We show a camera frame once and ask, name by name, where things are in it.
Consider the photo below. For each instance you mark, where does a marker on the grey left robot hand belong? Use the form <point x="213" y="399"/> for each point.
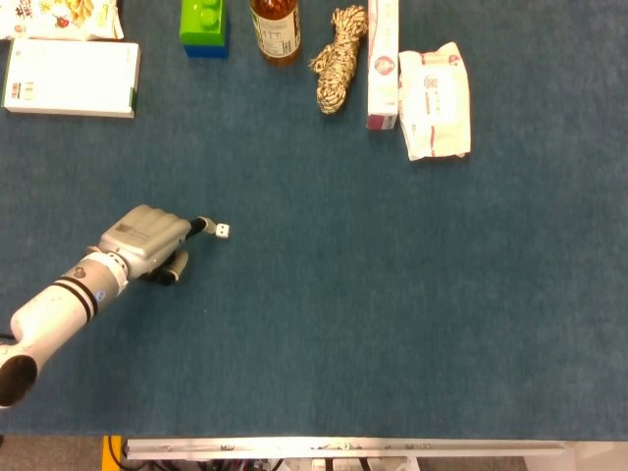
<point x="142" y="240"/>

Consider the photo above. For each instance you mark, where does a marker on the white die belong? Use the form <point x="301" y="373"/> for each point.
<point x="223" y="229"/>

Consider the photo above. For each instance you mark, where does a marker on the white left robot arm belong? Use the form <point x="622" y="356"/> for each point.
<point x="59" y="314"/>

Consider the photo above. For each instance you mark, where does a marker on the white flat cardboard box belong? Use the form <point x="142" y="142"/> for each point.
<point x="68" y="76"/>

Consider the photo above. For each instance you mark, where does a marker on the blue felt table mat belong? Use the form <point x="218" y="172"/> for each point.
<point x="343" y="294"/>

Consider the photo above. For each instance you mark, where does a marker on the green and blue toy brick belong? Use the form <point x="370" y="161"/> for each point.
<point x="203" y="29"/>

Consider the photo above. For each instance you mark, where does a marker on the colourful snack bag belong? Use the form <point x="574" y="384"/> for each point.
<point x="54" y="17"/>

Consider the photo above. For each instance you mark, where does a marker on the amber liquid bottle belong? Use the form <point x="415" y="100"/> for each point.
<point x="276" y="32"/>

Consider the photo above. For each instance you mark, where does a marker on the long white pink box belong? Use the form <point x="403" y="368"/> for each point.
<point x="382" y="64"/>

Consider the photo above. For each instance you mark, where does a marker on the white wet wipes pack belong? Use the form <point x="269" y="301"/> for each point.
<point x="434" y="100"/>

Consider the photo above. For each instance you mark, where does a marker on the yellow frame post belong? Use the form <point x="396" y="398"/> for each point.
<point x="109" y="454"/>

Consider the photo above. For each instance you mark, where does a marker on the aluminium frame rail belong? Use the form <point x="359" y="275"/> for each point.
<point x="343" y="448"/>

